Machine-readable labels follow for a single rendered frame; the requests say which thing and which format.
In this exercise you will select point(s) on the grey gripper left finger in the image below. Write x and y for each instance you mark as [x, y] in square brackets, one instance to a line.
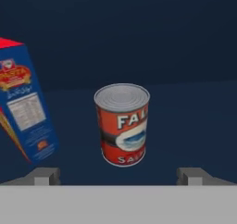
[43, 176]

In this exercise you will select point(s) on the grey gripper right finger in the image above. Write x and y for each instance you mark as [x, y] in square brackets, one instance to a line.
[193, 176]

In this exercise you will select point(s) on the red canned food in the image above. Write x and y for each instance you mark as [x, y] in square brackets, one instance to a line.
[122, 126]

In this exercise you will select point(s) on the blue pasta box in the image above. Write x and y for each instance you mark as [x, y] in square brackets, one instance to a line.
[23, 104]

